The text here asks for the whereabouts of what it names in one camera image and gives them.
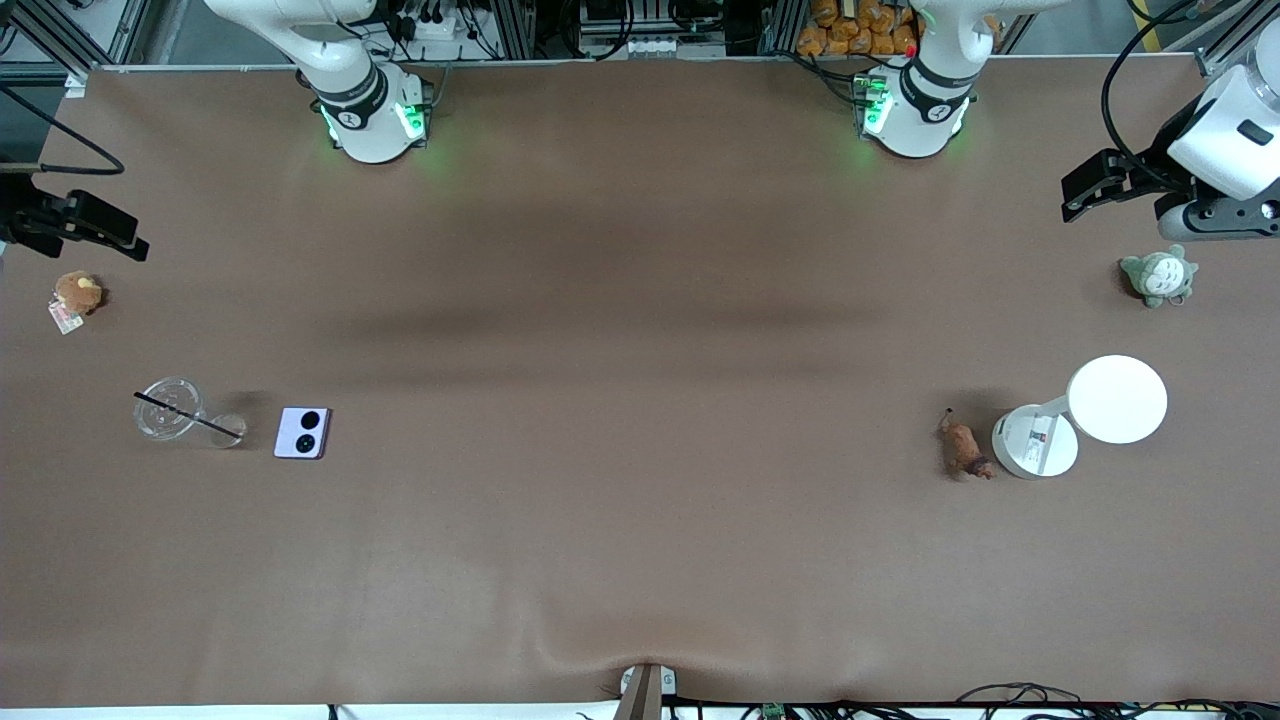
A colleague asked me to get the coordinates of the lilac flip phone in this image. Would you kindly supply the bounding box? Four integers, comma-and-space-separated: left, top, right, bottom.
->
273, 405, 333, 462

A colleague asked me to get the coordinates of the brown lion statue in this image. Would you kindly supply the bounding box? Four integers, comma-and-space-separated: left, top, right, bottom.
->
936, 407, 999, 483

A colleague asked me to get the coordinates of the brown plush toy with tag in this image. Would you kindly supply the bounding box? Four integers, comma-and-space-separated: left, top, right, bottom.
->
48, 271, 105, 336

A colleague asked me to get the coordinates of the grey Totoro plush toy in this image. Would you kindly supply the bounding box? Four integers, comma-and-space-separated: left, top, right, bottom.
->
1119, 244, 1199, 309

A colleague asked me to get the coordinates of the clear plastic lidded cup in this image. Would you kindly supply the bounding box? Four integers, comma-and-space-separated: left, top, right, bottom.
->
133, 376, 248, 449

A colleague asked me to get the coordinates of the black drinking straw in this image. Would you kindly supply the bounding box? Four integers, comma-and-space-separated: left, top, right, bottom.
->
134, 392, 241, 439

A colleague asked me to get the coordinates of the white desk lamp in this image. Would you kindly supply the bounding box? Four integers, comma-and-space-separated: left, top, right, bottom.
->
991, 355, 1169, 480

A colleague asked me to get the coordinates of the white power strip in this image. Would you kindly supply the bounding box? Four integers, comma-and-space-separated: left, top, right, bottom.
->
400, 10, 473, 43

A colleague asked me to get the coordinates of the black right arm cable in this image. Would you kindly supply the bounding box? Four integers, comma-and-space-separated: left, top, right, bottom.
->
0, 84, 127, 177

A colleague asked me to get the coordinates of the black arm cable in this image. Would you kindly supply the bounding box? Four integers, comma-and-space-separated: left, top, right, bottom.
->
0, 84, 127, 177
1100, 0, 1216, 191

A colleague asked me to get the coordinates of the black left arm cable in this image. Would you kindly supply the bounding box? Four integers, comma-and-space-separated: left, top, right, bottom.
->
1100, 0, 1216, 191

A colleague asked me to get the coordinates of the black cable bundle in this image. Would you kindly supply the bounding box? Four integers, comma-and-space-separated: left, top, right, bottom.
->
665, 682, 1280, 720

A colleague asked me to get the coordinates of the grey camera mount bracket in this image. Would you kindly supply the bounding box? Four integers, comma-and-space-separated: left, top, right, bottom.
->
619, 662, 679, 720

